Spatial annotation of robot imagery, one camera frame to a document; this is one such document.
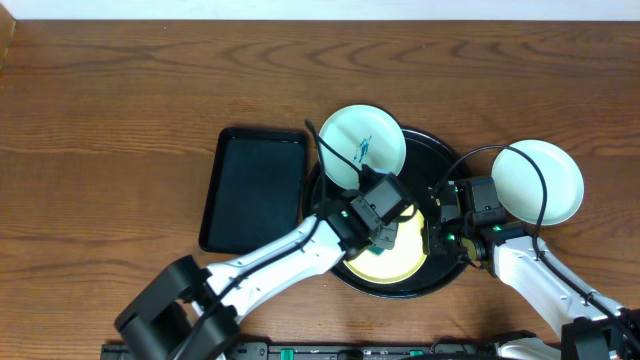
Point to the yellow plate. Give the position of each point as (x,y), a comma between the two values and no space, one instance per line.
(395,265)

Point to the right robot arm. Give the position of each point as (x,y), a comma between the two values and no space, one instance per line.
(589,324)

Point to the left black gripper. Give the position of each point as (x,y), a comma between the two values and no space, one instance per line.
(385,235)

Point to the green scouring sponge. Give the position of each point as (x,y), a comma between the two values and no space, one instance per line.
(376,250)

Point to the black rectangular tray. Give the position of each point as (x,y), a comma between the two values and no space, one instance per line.
(255,189)

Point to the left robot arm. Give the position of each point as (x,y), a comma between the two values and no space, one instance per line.
(194,312)

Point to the black round tray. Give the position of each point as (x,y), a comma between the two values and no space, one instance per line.
(427,160)

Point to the light blue plate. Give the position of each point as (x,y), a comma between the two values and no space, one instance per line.
(521,172)
(366,135)

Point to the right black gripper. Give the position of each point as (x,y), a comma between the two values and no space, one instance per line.
(434,244)

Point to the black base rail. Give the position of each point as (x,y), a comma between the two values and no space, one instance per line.
(264,351)

